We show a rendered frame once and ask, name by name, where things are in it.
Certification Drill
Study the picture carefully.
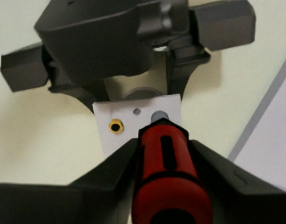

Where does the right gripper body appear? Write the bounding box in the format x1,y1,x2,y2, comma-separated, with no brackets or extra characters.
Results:
0,0,258,92

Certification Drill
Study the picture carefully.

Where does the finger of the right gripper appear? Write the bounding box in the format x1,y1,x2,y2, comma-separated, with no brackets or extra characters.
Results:
165,48,212,102
48,78,110,115

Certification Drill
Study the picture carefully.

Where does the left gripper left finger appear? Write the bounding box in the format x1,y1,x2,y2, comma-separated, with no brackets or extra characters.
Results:
0,138,139,224

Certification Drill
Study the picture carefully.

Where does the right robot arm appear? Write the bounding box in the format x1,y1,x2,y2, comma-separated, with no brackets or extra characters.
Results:
35,0,190,85

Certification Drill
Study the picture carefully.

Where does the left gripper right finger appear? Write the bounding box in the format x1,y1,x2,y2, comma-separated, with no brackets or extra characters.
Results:
188,139,286,224

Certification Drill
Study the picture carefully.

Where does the yellow nut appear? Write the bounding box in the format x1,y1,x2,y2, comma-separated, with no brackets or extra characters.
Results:
108,119,123,133

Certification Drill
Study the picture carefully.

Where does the red and black nut driver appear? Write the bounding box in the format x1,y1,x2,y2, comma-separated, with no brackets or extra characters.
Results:
131,110,214,224

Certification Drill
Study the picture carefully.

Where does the grey cylinder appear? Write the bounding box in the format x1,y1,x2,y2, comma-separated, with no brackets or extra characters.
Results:
121,86,164,114

